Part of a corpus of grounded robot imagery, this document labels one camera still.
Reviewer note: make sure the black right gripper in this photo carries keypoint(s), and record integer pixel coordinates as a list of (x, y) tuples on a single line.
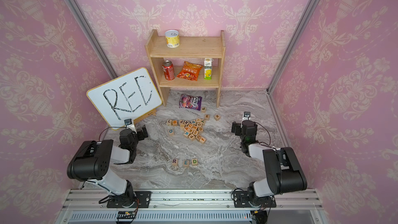
[(237, 126)]

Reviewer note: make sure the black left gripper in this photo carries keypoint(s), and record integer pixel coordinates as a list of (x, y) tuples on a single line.
[(139, 133)]

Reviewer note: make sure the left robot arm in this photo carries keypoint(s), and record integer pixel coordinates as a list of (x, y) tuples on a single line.
[(92, 160)]

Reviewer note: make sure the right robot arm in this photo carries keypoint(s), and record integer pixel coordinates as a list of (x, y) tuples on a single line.
[(283, 172)]

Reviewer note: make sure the wooden whiteboard easel stand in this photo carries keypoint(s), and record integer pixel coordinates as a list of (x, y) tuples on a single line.
[(144, 116)]

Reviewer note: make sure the block with red f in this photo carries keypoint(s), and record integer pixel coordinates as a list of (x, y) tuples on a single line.
[(202, 140)]

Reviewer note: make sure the block with brown C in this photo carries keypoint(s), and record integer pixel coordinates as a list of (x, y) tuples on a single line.
[(198, 137)]

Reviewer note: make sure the whiteboard with yellow rim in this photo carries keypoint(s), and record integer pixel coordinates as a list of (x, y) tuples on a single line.
[(130, 96)]

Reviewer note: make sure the block with teal K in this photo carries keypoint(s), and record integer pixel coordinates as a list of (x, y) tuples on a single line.
[(186, 134)]

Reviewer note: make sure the block with brown F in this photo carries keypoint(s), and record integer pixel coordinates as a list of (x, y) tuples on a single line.
[(191, 137)]

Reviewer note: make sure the purple candy bag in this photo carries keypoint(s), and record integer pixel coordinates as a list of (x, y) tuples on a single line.
[(190, 102)]

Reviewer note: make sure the green white drink carton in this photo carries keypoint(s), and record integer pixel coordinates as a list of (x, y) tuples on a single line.
[(208, 68)]

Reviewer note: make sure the orange snack bag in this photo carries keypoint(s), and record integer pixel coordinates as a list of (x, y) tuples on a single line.
[(190, 71)]

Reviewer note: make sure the red soda can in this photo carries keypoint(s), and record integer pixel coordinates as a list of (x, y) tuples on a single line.
[(168, 69)]

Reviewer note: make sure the yellow tin can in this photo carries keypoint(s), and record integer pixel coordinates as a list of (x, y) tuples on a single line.
[(172, 38)]

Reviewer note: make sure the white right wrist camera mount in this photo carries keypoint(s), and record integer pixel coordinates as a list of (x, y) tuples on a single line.
[(246, 116)]

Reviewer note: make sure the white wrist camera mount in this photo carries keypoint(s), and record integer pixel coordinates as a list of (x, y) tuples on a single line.
[(246, 116), (130, 124)]

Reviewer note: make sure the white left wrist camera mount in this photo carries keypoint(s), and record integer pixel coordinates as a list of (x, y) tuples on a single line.
[(130, 124)]

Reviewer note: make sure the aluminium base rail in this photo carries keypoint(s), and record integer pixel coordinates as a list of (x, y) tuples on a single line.
[(192, 206)]

